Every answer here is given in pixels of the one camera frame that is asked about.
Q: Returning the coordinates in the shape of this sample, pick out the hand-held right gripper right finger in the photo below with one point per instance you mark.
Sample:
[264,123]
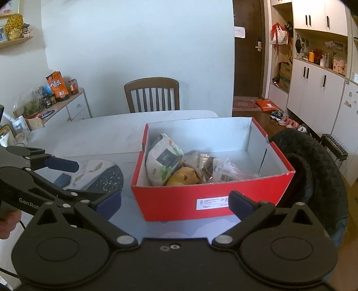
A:
[240,205]

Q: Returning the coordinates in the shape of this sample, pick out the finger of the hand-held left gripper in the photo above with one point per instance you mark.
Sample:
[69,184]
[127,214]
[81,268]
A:
[81,195]
[63,165]

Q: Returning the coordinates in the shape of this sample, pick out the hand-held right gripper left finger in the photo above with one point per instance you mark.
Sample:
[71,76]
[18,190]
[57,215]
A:
[109,205]

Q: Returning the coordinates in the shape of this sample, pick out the clear plastic snack packet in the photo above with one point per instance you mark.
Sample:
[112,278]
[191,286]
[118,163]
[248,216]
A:
[235,170]

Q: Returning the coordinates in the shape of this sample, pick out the gold brown snack packet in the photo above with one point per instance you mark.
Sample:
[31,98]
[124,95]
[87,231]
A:
[201,165]

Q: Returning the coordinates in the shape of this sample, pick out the red cardboard box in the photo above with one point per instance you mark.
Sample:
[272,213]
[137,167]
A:
[173,201]

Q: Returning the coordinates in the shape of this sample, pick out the yellow toy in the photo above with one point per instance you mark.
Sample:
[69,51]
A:
[181,176]

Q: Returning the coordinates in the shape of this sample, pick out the white and blue snack bag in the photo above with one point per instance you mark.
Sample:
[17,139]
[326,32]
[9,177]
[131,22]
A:
[163,159]

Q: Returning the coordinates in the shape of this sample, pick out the white marble desktop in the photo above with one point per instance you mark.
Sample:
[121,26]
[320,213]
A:
[98,137]

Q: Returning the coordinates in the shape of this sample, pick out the person's left hand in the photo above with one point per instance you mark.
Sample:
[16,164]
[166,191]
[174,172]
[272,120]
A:
[7,228]

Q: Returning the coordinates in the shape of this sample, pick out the small wooden box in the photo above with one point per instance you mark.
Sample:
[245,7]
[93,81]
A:
[35,123]

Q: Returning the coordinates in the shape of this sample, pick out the printed mug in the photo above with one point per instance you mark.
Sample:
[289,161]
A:
[20,126]

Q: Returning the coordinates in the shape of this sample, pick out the white sideboard with wooden top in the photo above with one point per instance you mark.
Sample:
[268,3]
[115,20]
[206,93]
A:
[75,107]

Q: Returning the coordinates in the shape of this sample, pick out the orange snack bag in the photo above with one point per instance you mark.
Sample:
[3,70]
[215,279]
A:
[58,86]

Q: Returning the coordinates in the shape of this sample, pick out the red sauce jar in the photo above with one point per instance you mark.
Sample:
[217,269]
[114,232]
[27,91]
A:
[73,87]

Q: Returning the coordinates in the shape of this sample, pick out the black quilted jacket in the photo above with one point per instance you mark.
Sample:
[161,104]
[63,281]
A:
[313,173]

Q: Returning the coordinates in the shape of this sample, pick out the pink slippers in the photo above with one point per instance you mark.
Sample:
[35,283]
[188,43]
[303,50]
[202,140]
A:
[288,123]

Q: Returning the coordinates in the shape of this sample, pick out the black and white shoes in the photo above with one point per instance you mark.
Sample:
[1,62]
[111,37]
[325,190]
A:
[277,115]

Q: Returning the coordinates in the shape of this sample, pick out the patterned door rug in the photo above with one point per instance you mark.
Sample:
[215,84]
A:
[246,104]

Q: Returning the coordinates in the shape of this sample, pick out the orange flat bag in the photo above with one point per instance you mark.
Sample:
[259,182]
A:
[267,105]

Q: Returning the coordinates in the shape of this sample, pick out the black metal rack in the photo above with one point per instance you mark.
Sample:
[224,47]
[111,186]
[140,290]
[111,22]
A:
[334,147]

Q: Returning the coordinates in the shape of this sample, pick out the brown wooden chair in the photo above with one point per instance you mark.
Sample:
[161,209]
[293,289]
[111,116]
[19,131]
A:
[152,84]

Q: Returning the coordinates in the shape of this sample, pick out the dark brown door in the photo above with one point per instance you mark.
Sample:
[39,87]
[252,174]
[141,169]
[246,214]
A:
[249,70]

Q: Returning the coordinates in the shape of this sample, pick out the white lower cabinet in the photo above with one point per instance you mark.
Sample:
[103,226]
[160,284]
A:
[313,89]

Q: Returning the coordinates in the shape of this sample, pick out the white cabinet with stickers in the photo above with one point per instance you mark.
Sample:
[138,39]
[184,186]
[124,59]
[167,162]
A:
[348,120]

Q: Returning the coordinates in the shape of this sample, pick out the green printed cardboard box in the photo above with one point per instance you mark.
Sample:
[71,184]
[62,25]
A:
[285,75]

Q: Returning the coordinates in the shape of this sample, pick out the yellow ornament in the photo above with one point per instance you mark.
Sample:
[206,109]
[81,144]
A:
[14,26]

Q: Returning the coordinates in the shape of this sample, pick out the yellow bottle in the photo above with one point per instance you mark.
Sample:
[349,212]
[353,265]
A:
[311,56]

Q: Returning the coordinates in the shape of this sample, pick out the white paper note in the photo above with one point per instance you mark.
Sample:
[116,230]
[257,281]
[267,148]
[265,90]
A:
[240,32]

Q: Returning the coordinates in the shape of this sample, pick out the red and white hanging bag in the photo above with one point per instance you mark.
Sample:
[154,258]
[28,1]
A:
[279,35]

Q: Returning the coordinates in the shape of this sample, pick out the wooden wall shelf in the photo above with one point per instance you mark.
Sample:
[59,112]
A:
[16,42]

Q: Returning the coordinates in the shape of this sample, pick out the white upper wall cabinet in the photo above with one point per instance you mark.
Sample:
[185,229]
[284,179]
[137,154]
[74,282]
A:
[318,14]

